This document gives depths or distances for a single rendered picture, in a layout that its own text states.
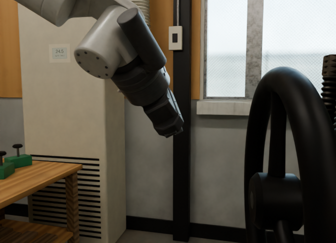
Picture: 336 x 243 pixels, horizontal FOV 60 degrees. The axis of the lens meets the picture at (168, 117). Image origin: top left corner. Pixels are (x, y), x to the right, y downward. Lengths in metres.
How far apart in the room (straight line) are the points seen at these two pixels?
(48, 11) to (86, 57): 0.09
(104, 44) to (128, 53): 0.04
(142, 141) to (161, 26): 0.71
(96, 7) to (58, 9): 0.07
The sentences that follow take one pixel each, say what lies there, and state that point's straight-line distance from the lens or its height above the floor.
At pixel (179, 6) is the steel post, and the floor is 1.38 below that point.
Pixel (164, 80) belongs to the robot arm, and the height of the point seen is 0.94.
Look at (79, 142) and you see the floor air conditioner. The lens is 1.69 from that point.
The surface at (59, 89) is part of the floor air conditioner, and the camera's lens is 1.73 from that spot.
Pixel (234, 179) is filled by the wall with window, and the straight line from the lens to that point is 1.81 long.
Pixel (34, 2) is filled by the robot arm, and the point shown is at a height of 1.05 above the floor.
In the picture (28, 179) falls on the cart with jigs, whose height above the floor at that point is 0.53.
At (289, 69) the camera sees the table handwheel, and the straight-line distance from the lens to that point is 0.29.
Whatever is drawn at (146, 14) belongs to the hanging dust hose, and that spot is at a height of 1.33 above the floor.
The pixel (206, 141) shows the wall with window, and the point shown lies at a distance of 1.77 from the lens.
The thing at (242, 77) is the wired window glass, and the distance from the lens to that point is 1.80.
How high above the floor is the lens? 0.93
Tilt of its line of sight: 6 degrees down
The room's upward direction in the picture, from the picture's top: straight up
